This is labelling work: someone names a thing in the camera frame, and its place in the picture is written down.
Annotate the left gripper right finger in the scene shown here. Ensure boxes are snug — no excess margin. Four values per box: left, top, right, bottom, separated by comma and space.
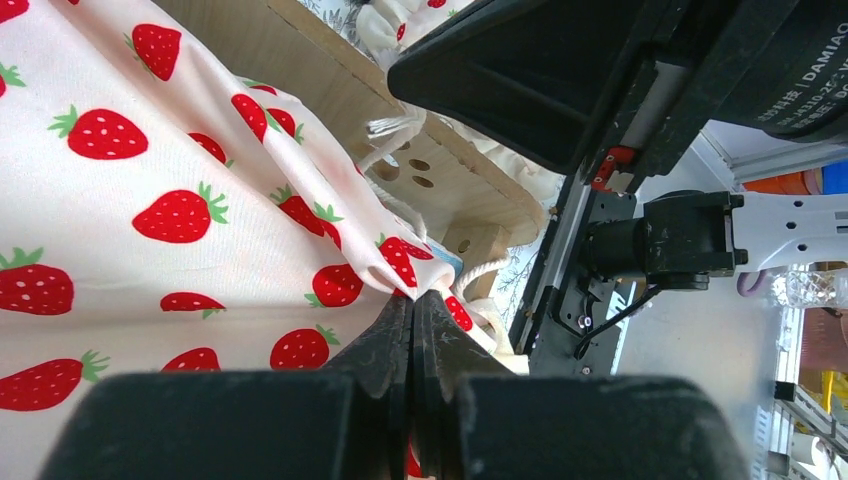
411, 290, 511, 479

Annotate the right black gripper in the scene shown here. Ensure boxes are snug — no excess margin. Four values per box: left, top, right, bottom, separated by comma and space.
387, 1, 798, 193

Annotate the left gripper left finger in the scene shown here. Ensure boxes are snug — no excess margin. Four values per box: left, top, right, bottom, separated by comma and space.
324, 296, 413, 479

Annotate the cream tie string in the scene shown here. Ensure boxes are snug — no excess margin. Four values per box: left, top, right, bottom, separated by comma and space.
357, 109, 515, 356

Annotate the wooden pet bed frame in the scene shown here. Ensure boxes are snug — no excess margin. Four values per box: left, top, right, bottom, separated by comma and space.
162, 1, 548, 267

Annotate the large strawberry print cushion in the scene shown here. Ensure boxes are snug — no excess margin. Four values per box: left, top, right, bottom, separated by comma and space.
1, 1, 528, 479

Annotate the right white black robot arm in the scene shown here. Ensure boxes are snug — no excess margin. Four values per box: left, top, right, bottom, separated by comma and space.
387, 1, 847, 285

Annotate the small strawberry print pillow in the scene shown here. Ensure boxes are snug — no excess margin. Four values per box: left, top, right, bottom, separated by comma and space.
355, 0, 473, 72

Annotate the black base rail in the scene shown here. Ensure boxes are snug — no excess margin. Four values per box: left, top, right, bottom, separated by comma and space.
509, 179, 640, 377

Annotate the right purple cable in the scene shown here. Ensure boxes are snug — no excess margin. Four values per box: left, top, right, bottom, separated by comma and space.
735, 268, 773, 298

